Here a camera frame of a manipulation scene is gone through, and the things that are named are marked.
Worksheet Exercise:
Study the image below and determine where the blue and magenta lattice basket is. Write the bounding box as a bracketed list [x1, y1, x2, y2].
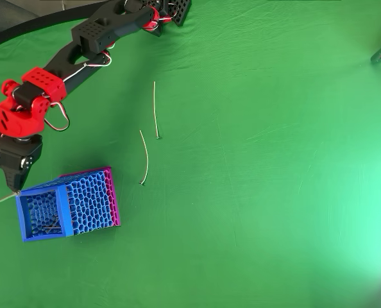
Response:
[15, 166, 122, 244]

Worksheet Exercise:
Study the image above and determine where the green table cloth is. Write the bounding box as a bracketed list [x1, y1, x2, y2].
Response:
[0, 0, 381, 308]

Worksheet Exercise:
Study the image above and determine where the red and white servo cable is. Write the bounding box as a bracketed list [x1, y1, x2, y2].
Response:
[42, 47, 114, 132]

